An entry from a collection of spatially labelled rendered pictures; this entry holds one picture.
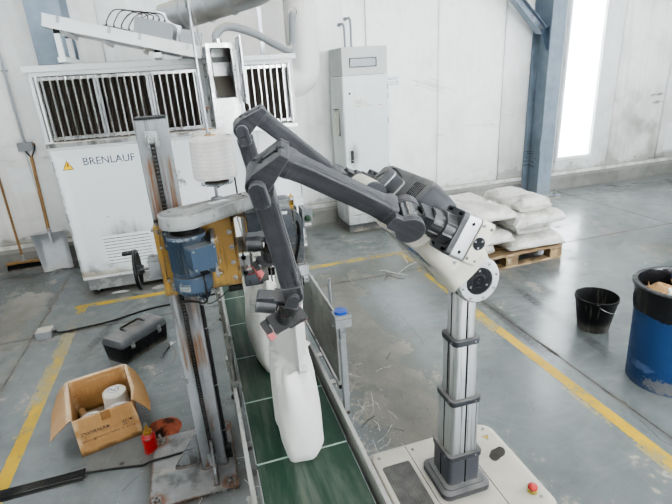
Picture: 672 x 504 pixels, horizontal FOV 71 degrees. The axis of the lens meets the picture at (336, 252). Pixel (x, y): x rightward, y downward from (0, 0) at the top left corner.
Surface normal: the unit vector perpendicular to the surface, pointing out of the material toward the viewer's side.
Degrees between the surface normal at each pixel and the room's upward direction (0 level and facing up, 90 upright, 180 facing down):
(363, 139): 90
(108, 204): 90
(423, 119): 90
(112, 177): 90
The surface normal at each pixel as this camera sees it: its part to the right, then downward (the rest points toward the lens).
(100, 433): 0.52, 0.26
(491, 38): 0.29, 0.32
